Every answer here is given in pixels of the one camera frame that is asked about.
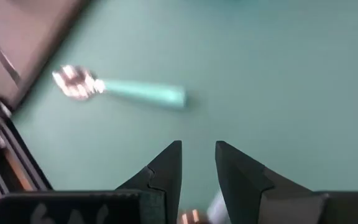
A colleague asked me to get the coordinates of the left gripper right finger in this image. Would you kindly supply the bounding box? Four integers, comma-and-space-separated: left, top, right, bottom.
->
215, 140, 329, 224

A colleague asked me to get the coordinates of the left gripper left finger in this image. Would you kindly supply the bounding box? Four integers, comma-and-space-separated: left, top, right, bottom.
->
116, 140, 183, 224

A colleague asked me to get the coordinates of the teal handled spoon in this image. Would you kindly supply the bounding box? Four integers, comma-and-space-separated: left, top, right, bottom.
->
51, 63, 188, 110

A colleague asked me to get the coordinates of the green table mat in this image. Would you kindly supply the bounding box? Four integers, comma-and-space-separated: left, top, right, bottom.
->
9, 0, 358, 224

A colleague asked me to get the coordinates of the black metal table frame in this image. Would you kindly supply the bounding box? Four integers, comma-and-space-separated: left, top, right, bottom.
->
0, 0, 93, 197

